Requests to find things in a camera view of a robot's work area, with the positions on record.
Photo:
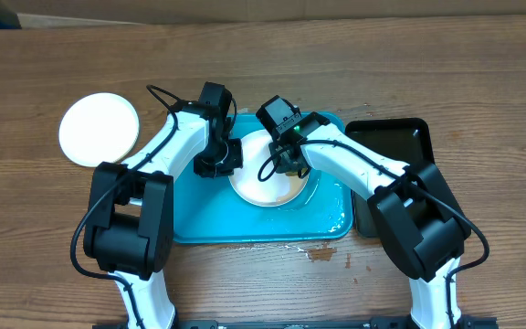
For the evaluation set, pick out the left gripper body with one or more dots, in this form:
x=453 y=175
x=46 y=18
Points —
x=221 y=160

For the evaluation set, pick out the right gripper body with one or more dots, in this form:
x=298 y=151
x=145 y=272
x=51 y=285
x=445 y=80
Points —
x=286 y=164

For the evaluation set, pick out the white plate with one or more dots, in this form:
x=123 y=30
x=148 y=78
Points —
x=279 y=189
x=101 y=127

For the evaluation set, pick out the green yellow sponge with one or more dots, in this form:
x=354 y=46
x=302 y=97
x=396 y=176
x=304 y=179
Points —
x=294 y=171

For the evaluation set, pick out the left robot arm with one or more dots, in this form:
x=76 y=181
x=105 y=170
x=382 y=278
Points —
x=129 y=226

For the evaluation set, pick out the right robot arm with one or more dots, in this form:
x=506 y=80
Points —
x=418 y=220

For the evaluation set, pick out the teal plastic tray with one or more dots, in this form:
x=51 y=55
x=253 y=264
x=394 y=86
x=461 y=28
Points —
x=209 y=210

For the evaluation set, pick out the black rectangular water tray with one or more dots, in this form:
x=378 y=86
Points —
x=406 y=139

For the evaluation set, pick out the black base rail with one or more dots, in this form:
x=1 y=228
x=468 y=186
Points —
x=388 y=322

